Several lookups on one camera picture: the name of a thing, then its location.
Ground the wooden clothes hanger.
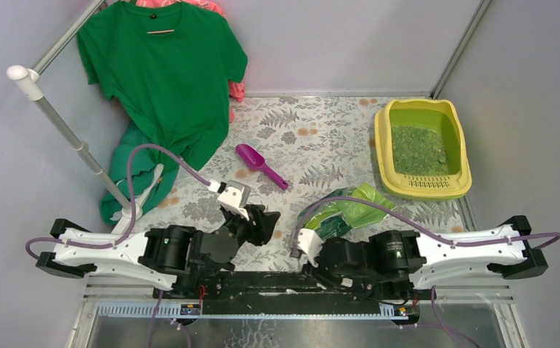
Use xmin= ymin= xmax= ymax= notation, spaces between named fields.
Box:
xmin=147 ymin=29 xmax=175 ymax=35

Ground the yellow green litter box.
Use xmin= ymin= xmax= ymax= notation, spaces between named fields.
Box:
xmin=374 ymin=99 xmax=472 ymax=201

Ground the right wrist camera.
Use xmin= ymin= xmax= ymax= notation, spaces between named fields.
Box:
xmin=290 ymin=228 xmax=324 ymax=268

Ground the dark green folded cloth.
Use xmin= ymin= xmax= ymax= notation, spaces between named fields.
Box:
xmin=99 ymin=120 xmax=180 ymax=225

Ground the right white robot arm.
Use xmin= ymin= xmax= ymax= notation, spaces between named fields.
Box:
xmin=297 ymin=215 xmax=548 ymax=299

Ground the green t-shirt on hanger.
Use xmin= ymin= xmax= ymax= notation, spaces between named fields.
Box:
xmin=76 ymin=1 xmax=248 ymax=170

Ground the green cat litter bag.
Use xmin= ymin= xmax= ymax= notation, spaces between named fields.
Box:
xmin=304 ymin=183 xmax=396 ymax=240

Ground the pink garment behind shirt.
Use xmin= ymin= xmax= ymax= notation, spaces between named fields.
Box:
xmin=131 ymin=0 xmax=246 ymax=103

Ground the white clothes rack pole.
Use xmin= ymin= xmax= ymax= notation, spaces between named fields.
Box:
xmin=6 ymin=64 xmax=165 ymax=231

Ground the magenta plastic scoop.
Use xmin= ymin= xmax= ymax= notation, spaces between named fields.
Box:
xmin=235 ymin=144 xmax=289 ymax=190

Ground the floral patterned mat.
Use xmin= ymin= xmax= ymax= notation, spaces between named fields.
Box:
xmin=133 ymin=97 xmax=476 ymax=272

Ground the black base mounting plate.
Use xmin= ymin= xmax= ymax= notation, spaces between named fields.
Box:
xmin=152 ymin=272 xmax=436 ymax=312

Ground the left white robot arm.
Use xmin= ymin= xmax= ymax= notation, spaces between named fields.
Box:
xmin=36 ymin=204 xmax=281 ymax=298

